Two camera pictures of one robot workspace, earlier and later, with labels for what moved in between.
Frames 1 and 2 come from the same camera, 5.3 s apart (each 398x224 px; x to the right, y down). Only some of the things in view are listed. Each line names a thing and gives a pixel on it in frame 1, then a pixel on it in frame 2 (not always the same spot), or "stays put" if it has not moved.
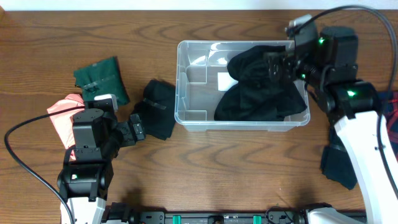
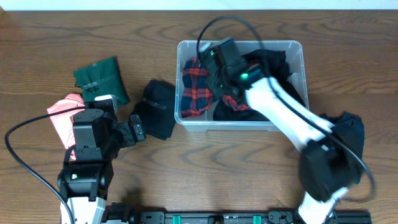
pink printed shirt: x=63 y=121 stays put
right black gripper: x=291 y=60 to x=218 y=88
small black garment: x=157 y=108 stays put
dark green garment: x=102 y=78 stays put
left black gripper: x=137 y=126 stays put
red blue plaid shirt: x=390 y=101 to x=196 y=91
